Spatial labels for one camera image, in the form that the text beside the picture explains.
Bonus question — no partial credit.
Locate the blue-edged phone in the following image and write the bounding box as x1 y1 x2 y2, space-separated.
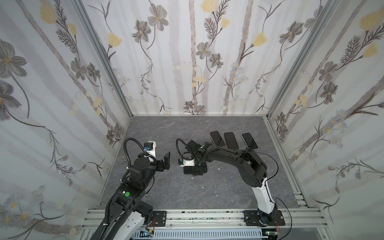
224 132 239 150
184 163 207 175

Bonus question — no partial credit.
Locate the purple-edged phone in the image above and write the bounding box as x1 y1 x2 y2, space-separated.
210 131 226 147
241 133 259 150

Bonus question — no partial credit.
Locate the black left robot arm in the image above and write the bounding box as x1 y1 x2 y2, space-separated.
91 152 171 240

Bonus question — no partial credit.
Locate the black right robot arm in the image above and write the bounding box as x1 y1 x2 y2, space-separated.
180 140 278 216

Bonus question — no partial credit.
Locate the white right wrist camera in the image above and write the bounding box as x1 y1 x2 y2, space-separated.
178 159 195 167

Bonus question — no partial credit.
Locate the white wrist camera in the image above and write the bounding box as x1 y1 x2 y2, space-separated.
178 159 195 167
144 141 156 160

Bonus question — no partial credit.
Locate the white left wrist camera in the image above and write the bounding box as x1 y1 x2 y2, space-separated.
144 141 156 160

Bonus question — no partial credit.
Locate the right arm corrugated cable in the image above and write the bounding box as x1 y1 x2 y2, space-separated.
175 138 199 163

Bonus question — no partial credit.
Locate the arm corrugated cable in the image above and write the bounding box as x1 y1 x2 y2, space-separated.
175 138 199 163
122 137 149 175

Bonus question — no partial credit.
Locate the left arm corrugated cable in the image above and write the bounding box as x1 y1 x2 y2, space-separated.
122 137 149 175

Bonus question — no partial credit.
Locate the white slotted cable duct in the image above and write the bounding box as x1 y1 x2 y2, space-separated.
131 229 269 240

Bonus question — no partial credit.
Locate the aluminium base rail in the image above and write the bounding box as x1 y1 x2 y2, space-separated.
79 208 334 240

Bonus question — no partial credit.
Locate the left corner aluminium post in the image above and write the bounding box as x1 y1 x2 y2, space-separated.
71 0 133 120

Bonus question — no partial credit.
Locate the corner aluminium post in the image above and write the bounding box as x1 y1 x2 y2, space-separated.
266 1 339 119
71 0 133 120

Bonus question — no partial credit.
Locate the right corner aluminium post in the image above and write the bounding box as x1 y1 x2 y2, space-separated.
266 1 339 119

